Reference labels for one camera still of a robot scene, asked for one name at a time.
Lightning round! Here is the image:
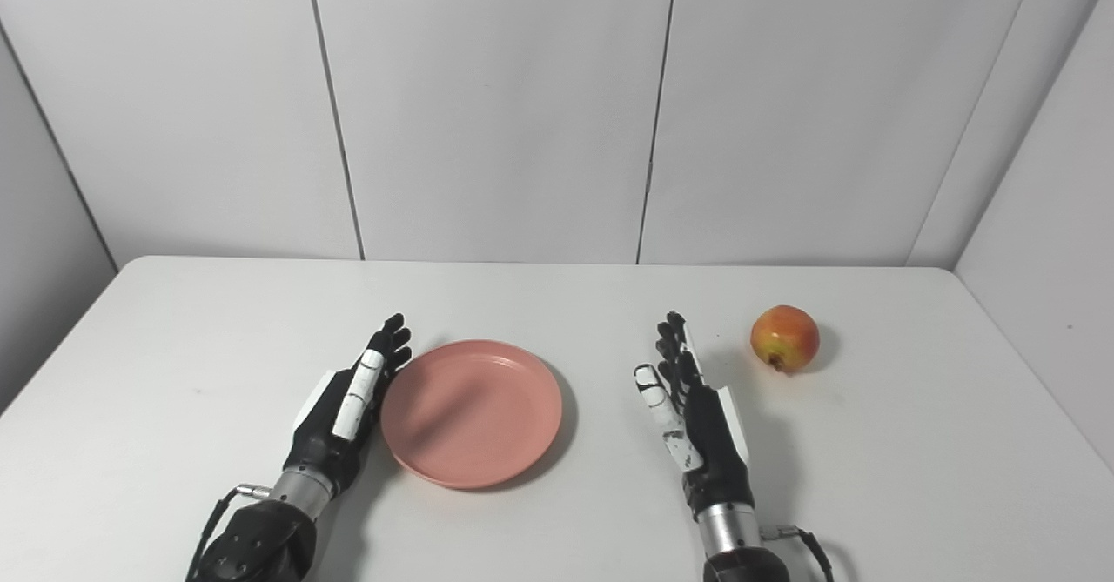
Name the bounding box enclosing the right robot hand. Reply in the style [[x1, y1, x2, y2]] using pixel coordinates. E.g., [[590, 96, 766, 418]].
[[634, 311, 755, 520]]

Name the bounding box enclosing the red yellow pomegranate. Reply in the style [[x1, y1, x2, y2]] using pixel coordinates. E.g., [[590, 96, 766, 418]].
[[751, 305, 821, 373]]

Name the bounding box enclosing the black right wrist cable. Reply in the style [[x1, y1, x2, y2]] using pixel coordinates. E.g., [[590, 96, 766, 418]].
[[759, 525, 835, 582]]

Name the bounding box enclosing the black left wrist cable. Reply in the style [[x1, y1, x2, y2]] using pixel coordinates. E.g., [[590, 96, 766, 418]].
[[185, 484, 271, 582]]

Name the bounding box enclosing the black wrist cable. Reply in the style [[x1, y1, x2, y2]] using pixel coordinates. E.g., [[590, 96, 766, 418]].
[[759, 525, 835, 582], [185, 484, 271, 582]]

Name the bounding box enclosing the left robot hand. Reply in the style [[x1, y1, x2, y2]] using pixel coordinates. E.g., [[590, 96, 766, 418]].
[[283, 312, 413, 498]]

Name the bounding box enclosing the pink plate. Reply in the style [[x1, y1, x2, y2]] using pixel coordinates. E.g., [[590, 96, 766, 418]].
[[380, 339, 563, 490]]

